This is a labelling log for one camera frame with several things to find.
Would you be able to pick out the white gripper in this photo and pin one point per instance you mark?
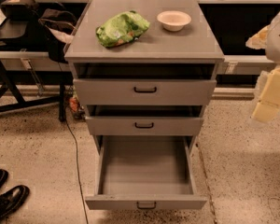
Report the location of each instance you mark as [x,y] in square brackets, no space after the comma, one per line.
[278,39]

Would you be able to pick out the grey bottom drawer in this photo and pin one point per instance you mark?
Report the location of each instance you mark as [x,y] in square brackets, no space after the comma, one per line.
[145,173]

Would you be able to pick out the grey drawer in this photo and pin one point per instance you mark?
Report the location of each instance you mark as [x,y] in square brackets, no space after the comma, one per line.
[174,120]
[145,84]
[145,173]

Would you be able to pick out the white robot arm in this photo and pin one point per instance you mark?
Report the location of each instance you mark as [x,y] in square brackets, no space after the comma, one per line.
[268,38]

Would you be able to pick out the grey drawer cabinet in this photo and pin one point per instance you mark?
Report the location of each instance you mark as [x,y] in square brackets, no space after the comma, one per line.
[194,44]

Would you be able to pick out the grey middle drawer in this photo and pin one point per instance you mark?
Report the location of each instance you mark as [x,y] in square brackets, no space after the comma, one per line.
[174,120]

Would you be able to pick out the grey top drawer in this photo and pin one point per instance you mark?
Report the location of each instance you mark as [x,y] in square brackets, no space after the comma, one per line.
[145,84]

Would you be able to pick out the white bowl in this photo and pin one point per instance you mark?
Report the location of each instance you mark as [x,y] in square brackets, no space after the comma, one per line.
[173,21]

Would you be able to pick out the red object behind cabinet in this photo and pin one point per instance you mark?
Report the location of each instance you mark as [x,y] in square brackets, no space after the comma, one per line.
[75,107]

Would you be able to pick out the black bag on table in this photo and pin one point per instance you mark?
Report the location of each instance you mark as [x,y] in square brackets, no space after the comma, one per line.
[19,10]

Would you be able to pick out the black shoe lower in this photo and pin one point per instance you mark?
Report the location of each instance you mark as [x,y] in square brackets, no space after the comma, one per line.
[12,200]

